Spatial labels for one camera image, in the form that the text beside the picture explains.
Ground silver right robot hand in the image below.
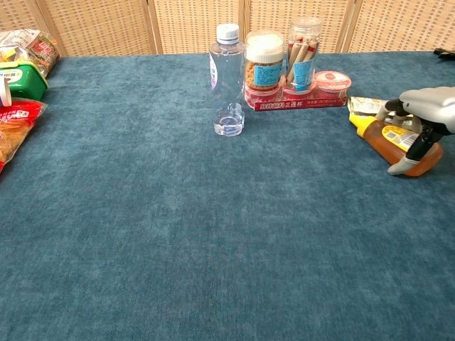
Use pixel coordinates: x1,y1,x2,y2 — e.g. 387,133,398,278
376,86,455,177

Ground honey squeeze bottle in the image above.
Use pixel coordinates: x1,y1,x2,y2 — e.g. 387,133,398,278
348,112,444,178

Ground yellow snack packet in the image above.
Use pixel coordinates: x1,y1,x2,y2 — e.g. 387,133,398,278
346,95,415,126

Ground clear plastic water bottle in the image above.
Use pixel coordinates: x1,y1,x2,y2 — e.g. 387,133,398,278
208,23,247,138

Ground clear barcode snack bag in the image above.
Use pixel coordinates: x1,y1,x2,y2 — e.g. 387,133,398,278
0,28,61,77

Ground red chips bag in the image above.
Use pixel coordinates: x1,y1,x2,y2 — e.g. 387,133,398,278
0,98,48,175

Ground red-lid snack cup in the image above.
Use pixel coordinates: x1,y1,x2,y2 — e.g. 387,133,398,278
314,70,353,95

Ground red three-cup tray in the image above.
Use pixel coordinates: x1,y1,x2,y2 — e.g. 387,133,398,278
244,82,349,112

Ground clear biscuit stick jar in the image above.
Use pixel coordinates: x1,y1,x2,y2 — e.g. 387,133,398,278
284,16,323,93

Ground white-lid snack jar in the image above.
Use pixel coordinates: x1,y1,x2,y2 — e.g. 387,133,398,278
245,30,285,92

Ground blue table cloth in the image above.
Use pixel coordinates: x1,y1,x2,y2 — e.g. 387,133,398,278
0,50,455,341

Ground bamboo folding screen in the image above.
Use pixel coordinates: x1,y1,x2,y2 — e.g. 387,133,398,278
0,0,455,58

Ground green tub yellow lid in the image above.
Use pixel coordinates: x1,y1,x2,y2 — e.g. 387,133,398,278
0,60,49,102

